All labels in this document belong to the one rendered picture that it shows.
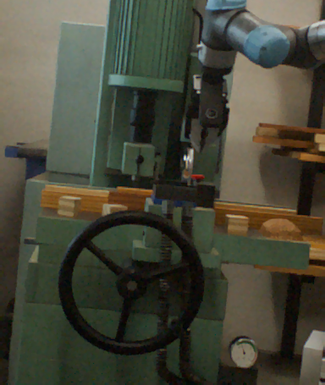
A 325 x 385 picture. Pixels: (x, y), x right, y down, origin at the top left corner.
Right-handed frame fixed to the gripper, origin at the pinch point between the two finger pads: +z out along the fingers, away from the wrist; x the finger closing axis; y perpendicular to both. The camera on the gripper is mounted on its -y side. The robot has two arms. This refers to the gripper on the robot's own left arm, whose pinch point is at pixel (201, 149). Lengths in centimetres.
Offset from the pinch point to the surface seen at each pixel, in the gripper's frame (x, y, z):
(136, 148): 13.2, 10.6, 8.5
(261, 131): -51, 189, 108
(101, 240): 18.9, -9.5, 20.1
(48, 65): 52, 229, 108
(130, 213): 14.1, -21.1, 3.1
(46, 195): 32.6, 7.3, 22.2
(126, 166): 15.1, 8.4, 12.2
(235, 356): -12.0, -25.4, 34.9
